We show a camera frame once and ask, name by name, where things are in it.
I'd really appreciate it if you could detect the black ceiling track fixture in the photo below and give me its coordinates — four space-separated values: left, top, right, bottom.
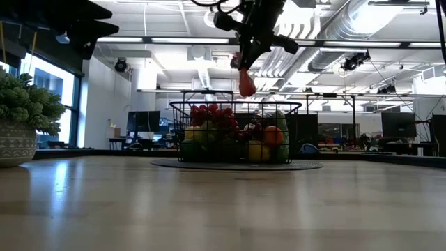
368 0 430 15

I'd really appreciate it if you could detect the black background metal frame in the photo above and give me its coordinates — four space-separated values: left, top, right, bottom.
180 89 357 142

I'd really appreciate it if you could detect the black wire basket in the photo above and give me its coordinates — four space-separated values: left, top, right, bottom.
168 100 303 164

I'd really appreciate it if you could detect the black table edge rail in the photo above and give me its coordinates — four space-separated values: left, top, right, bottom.
33 149 446 170

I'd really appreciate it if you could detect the round grey woven placemat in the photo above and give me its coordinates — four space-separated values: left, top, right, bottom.
150 157 324 172

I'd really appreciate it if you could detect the long ceiling light strip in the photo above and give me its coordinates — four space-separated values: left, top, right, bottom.
97 33 446 50

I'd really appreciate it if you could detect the tall bumpy green vegetable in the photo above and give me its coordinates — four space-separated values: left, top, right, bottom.
268 110 290 163

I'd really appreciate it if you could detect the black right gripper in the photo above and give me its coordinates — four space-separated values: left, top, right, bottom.
213 0 300 70

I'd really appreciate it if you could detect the small orange fruit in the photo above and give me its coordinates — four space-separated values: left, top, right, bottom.
263 125 284 146

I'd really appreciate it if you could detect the blue chair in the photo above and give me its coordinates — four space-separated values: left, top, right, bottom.
300 142 320 155

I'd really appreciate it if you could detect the black computer monitor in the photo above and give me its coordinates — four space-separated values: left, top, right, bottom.
126 110 162 133
430 114 446 140
380 111 417 139

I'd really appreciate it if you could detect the green grape bunch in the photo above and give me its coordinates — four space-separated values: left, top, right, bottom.
194 120 219 143

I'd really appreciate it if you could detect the red chili pepper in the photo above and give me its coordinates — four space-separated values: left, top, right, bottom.
230 51 258 98

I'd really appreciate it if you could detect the silver ventilation duct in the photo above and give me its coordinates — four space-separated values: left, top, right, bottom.
306 0 374 73

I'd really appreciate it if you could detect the round green fruit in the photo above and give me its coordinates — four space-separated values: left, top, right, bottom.
179 139 201 162

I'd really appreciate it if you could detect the window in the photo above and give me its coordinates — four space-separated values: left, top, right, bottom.
19 52 82 148

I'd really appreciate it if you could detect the purple grape bunch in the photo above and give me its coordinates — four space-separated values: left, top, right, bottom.
243 118 266 141

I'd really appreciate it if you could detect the red grape bunch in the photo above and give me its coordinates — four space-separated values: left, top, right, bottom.
190 103 241 139

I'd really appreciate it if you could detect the succulent in patterned pot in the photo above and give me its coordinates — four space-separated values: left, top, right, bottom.
0 68 66 168

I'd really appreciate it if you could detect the black ceiling spot lamp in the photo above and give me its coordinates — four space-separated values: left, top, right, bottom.
341 51 371 73
114 57 128 73
377 83 397 95

